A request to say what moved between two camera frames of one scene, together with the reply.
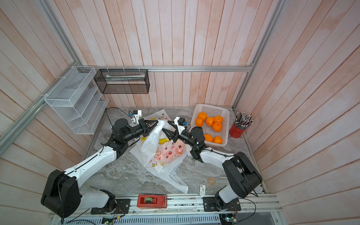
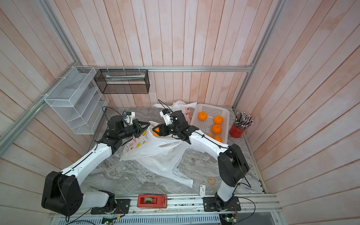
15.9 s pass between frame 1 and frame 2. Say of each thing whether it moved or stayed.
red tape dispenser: stayed
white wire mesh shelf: stayed
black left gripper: stayed
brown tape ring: stayed
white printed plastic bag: moved
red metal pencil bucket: stayed
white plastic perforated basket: stayed
